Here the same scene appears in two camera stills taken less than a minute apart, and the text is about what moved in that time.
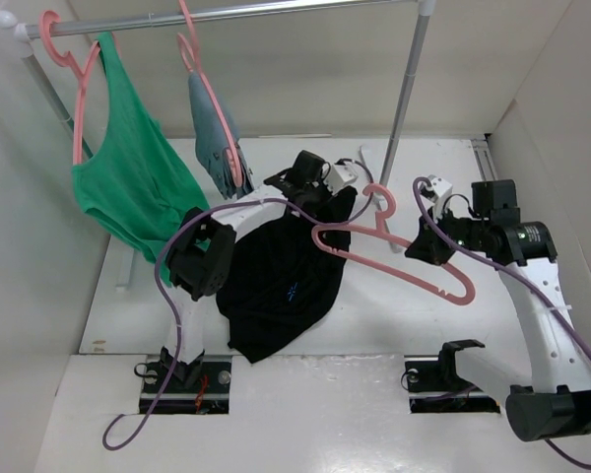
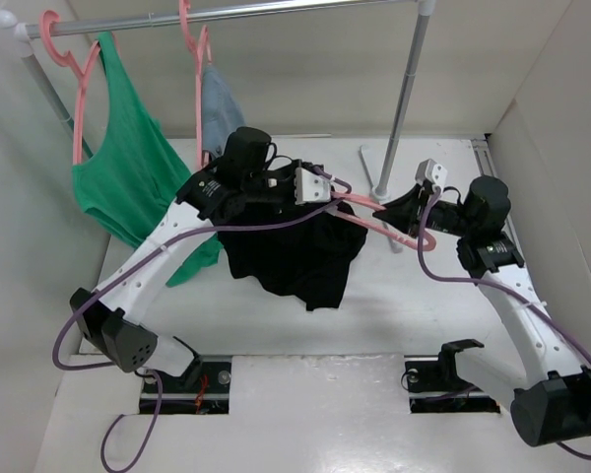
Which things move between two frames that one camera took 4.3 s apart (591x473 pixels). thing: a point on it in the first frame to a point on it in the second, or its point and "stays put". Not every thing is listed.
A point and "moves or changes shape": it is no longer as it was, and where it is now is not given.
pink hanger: [384, 234] moves or changes shape
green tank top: [136, 186] stays put
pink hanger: [192, 58] to [197, 48]
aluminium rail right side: [485, 160] stays put
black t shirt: [278, 277] moves or changes shape
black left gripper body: [316, 192] to [269, 186]
